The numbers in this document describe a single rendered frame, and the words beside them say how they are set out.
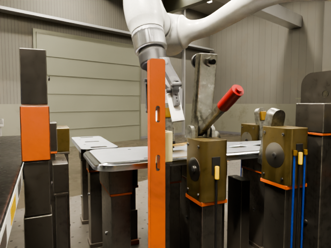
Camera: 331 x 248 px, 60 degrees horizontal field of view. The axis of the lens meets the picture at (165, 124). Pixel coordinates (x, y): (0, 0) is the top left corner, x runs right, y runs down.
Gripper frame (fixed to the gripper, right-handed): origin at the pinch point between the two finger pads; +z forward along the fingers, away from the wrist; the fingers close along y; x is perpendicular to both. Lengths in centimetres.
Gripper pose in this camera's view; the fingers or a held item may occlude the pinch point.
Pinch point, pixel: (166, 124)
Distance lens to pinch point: 73.0
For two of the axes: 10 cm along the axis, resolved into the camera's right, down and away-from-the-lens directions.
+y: -3.6, 2.7, 8.9
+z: 2.0, 9.6, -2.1
